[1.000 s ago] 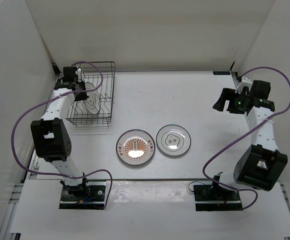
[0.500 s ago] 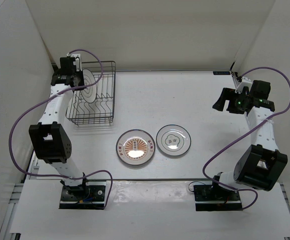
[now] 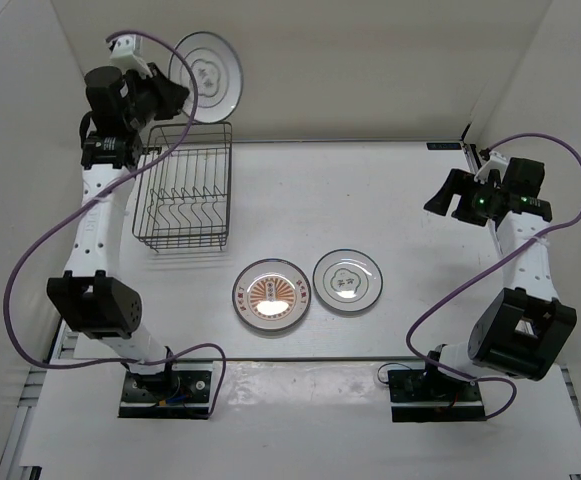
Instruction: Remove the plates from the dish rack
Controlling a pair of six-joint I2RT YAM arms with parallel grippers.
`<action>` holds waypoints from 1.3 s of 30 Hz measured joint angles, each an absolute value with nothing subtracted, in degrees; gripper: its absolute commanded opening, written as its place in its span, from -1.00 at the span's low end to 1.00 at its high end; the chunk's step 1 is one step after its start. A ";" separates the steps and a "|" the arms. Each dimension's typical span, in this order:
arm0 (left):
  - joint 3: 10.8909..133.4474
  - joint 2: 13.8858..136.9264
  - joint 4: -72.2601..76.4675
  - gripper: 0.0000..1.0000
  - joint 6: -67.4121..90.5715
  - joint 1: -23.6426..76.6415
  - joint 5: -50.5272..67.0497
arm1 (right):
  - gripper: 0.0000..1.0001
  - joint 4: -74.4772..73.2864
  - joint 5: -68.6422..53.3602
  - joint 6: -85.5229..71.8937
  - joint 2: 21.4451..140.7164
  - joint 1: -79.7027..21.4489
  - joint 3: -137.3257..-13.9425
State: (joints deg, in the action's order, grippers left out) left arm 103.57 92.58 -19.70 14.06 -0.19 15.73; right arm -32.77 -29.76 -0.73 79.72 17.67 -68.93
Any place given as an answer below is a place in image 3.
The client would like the purple cable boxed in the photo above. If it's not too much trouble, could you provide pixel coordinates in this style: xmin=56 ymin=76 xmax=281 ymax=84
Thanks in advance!
xmin=405 ymin=132 xmax=581 ymax=420
xmin=5 ymin=30 xmax=228 ymax=420

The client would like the grey wire dish rack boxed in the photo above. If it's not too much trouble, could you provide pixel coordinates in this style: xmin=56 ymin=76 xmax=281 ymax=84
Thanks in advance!
xmin=132 ymin=121 xmax=232 ymax=253

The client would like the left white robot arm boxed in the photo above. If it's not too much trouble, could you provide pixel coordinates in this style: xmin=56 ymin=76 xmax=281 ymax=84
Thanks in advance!
xmin=46 ymin=63 xmax=189 ymax=400

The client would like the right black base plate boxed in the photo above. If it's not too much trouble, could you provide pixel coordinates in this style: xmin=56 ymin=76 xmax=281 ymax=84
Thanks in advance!
xmin=387 ymin=369 xmax=486 ymax=423

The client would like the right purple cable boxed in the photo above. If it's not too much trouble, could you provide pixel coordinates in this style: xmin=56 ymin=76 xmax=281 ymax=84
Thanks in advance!
xmin=405 ymin=132 xmax=581 ymax=420

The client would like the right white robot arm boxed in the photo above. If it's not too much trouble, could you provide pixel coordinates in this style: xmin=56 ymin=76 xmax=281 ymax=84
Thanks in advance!
xmin=419 ymin=154 xmax=577 ymax=400

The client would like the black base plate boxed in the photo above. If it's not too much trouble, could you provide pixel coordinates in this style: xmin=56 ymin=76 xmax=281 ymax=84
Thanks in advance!
xmin=387 ymin=369 xmax=486 ymax=423
xmin=118 ymin=362 xmax=214 ymax=420

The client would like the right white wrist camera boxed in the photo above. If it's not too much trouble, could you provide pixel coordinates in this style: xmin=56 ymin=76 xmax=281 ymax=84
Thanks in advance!
xmin=475 ymin=150 xmax=509 ymax=184

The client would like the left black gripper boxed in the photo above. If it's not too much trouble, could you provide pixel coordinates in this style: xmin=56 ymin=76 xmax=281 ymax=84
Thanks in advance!
xmin=125 ymin=63 xmax=192 ymax=132

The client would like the white plate black lettering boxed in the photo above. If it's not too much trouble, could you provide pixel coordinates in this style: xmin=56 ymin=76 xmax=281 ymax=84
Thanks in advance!
xmin=312 ymin=249 xmax=384 ymax=316

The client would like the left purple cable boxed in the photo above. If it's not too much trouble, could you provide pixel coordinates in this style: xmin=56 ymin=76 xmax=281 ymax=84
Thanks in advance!
xmin=5 ymin=30 xmax=228 ymax=420

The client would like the orange sunburst pattern plate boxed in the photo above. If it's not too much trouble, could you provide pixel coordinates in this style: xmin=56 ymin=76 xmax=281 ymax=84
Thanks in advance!
xmin=231 ymin=258 xmax=312 ymax=334

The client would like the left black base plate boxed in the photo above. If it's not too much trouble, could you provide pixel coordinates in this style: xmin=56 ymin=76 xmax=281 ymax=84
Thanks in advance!
xmin=118 ymin=362 xmax=214 ymax=420

